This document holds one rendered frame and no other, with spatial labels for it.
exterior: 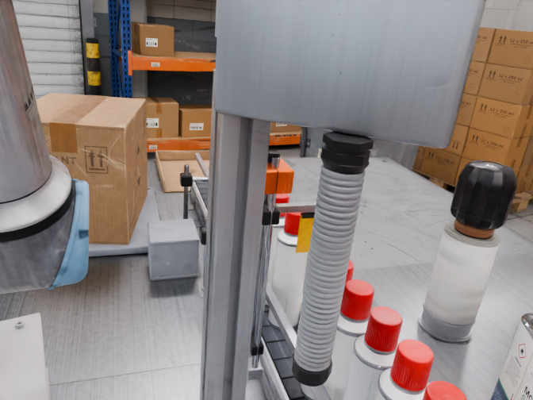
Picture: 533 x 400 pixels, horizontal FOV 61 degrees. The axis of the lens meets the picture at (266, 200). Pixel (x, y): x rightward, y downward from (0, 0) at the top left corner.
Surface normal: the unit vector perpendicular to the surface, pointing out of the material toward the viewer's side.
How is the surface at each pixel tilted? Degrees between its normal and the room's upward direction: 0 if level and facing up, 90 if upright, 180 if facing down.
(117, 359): 0
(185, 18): 90
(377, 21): 90
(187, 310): 0
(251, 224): 90
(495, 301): 0
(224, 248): 90
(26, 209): 64
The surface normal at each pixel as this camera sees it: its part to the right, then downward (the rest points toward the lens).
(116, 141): 0.10, 0.40
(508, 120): -0.82, 0.15
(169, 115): 0.42, 0.38
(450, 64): -0.30, 0.34
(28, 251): 0.54, 0.65
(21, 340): 0.02, -0.94
